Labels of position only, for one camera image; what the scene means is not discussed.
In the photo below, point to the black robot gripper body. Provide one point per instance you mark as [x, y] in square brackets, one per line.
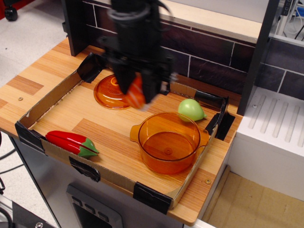
[138, 37]

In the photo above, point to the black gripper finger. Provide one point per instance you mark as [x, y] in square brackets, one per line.
[151, 84]
[125, 75]

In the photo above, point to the salmon sushi toy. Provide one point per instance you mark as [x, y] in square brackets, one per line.
[135, 96]

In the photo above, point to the orange transparent pot lid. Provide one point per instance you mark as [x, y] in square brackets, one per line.
[109, 95]

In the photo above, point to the orange transparent plastic pot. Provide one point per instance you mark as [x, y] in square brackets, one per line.
[169, 142]

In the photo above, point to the cardboard fence with black tape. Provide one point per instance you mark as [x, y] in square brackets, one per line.
[70, 107]

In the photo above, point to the green pear toy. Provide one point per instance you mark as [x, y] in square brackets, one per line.
[191, 109]

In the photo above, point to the red chili pepper toy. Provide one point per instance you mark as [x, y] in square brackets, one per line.
[72, 142]

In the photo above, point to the black chair wheel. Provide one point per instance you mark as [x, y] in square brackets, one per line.
[11, 13]

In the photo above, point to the white toy sink drainboard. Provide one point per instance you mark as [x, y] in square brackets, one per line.
[268, 148]

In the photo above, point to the grey toy oven panel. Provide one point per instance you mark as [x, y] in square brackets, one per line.
[90, 213]

